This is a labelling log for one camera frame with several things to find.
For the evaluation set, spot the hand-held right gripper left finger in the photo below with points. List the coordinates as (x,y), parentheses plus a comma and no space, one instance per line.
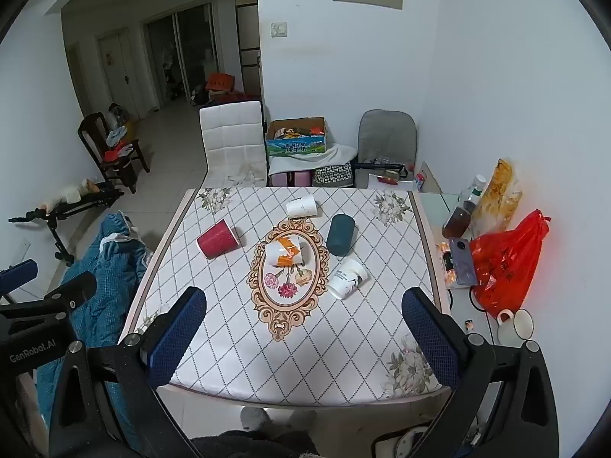
(176,338)

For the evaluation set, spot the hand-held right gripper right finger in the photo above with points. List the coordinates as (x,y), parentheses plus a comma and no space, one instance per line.
(429,338)

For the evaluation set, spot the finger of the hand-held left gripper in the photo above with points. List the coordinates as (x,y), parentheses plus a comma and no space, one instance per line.
(19,276)
(74,288)

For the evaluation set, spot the white cup with dark print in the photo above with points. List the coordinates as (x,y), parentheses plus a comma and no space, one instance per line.
(346,279)

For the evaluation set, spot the red paper cup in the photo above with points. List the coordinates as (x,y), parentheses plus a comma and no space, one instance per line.
(217,241)

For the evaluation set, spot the dark teal cup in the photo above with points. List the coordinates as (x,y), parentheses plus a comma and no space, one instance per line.
(341,236)

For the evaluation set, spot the orange and white paper cup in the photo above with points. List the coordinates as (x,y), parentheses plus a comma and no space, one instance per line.
(284,253)

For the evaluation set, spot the plain white paper cup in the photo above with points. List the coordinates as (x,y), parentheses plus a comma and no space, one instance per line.
(301,206)

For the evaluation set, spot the blue quilted jacket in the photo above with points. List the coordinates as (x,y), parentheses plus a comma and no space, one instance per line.
(105,286)

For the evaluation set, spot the floral diamond pattern tablecloth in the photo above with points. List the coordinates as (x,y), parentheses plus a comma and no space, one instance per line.
(229,334)

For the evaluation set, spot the black tripod stand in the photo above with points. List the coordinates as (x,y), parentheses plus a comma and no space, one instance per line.
(52,210)

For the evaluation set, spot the orange snack packet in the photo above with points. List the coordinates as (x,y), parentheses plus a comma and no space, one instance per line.
(446,262)

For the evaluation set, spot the grey smartphone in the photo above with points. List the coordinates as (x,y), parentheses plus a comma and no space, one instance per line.
(462,260)

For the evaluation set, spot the white enamel mug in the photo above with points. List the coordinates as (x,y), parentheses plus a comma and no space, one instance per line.
(522,322)

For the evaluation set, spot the red plastic bag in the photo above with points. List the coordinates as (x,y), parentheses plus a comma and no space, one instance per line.
(506,267)

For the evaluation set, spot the grey slipper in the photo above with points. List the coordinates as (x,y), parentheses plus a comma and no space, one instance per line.
(253,419)

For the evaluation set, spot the bottle of brown liquid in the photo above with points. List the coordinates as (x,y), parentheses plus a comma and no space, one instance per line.
(456,222)

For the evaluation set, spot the dark fuzzy clothing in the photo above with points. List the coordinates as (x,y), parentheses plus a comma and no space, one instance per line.
(253,446)

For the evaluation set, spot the pile of clothes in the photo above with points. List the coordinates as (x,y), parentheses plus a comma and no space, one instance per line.
(117,140)

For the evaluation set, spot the dark wooden chair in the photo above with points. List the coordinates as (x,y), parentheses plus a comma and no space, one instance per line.
(93,133)

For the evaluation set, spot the yellow snack bag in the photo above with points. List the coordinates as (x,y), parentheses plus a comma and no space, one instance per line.
(499,191)

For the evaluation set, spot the patterned handbag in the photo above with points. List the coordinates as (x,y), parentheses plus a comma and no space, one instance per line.
(332,175)

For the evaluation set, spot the pink box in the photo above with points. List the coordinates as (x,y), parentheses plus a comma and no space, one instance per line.
(291,179)

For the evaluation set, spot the white cloth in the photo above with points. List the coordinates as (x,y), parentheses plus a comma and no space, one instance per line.
(334,155)

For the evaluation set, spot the white padded chair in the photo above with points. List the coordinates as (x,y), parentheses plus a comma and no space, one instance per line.
(231,138)

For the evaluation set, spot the grey padded chair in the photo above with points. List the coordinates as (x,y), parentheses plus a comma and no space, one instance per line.
(386,133)

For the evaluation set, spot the wooden door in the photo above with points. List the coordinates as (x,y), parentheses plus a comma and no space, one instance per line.
(119,74)

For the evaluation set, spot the printed cardboard box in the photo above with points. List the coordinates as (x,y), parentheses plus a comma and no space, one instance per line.
(296,145)

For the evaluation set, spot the orange box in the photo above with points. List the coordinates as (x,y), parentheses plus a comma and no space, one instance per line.
(220,82)

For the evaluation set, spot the glass sliding door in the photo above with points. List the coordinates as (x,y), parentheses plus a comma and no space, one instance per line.
(184,52)

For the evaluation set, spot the white light switch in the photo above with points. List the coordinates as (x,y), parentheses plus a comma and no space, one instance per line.
(279,29)

